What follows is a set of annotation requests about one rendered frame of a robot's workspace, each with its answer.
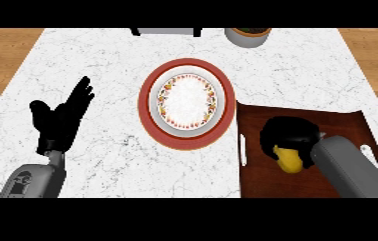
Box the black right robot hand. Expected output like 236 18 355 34
259 116 322 170

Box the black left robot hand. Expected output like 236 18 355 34
28 75 96 156

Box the yellow lemon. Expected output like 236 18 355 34
272 144 306 174

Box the dark brown wooden tray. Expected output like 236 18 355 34
236 100 378 199

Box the white plate with floral rim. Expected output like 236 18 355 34
148 65 228 139

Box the red round placemat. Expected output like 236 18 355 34
136 57 238 151

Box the grey pot with brown rim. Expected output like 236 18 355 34
223 27 273 49

